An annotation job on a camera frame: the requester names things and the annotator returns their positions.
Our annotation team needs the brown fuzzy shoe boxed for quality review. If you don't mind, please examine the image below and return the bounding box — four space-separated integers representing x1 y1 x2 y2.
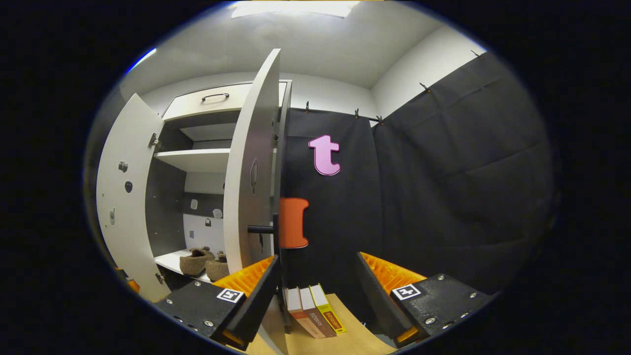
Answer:
179 248 216 276
205 251 230 283

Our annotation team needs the yellow book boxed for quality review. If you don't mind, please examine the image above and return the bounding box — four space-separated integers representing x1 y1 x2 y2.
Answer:
310 284 347 335

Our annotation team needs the white shoe cabinet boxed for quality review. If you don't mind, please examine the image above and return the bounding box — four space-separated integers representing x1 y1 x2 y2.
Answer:
145 80 294 328

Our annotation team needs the dark red book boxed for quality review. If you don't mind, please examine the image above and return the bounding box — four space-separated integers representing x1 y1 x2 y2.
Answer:
299 286 337 338

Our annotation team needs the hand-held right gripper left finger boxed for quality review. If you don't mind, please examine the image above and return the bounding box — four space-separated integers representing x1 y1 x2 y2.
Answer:
157 254 285 352

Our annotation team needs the white cabinet drawer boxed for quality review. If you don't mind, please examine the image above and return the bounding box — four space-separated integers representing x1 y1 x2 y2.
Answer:
162 81 292 122

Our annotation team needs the orange and white book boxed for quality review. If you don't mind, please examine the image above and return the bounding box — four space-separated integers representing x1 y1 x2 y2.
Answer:
286 287 326 339

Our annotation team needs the black door handle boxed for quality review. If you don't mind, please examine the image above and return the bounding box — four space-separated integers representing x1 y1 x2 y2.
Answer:
246 212 281 247

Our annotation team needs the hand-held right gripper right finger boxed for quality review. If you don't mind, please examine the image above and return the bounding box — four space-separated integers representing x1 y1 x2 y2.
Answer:
356 252 493 349

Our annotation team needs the black backdrop cloth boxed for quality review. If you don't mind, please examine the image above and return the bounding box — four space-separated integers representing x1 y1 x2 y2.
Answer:
372 49 558 296
283 106 385 326

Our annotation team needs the white shoe cabinet door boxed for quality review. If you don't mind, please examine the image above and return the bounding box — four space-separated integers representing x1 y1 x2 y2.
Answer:
223 48 289 355
96 94 171 303

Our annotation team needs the ceiling light panel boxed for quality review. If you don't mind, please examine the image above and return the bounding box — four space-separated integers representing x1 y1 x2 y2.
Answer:
232 0 360 19
129 48 157 74

